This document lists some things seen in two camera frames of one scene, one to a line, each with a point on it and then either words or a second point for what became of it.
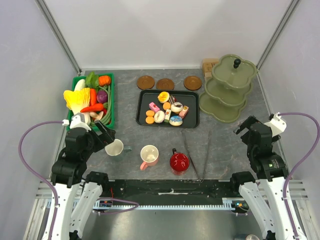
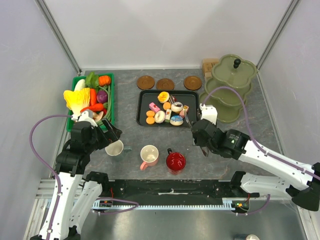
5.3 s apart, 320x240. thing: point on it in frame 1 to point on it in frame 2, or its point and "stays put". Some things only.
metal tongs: (200, 180) to (205, 150)
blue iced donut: (176, 120) stays put
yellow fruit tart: (163, 97) stays put
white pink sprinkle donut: (159, 116) stays put
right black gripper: (245, 124) to (198, 142)
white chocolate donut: (176, 107) stays put
